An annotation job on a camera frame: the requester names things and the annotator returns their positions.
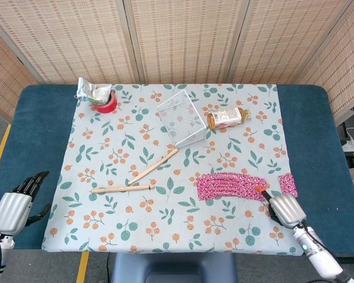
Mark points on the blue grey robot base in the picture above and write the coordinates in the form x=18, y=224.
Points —
x=174, y=268

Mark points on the crumpled silver snack bag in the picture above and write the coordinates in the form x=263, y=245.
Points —
x=90, y=90

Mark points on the pink knitted cloth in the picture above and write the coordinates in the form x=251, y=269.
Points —
x=230, y=187

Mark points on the floral print tablecloth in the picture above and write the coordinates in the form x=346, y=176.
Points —
x=135, y=224

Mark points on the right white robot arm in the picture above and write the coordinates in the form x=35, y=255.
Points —
x=318, y=256

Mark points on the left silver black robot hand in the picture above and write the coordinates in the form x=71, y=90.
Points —
x=11, y=210

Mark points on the amber tea plastic bottle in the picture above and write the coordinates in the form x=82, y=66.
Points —
x=227, y=117

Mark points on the right robot hand orange fingertip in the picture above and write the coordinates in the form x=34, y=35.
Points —
x=286, y=210

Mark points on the red tape roll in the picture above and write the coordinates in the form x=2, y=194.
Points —
x=106, y=107

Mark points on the bamboo folding screen panel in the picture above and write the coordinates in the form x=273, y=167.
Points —
x=70, y=38
x=186, y=38
x=342, y=67
x=3, y=79
x=286, y=38

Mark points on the wooden stick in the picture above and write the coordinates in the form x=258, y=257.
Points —
x=121, y=189
x=153, y=167

